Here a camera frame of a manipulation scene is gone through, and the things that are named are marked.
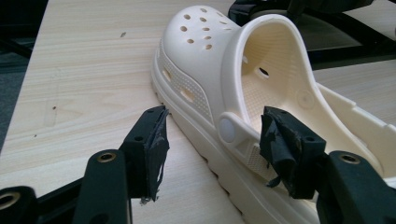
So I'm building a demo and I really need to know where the black shoe rack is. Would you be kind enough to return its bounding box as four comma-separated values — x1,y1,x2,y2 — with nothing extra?
227,0,396,71

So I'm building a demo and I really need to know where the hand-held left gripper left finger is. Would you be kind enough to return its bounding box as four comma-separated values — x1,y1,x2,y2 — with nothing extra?
120,105,171,203

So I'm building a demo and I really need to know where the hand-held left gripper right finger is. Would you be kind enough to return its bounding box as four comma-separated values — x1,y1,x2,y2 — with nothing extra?
259,105,328,200

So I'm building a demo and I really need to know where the cream clog shoe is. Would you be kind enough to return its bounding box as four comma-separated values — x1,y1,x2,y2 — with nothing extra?
150,4,396,224

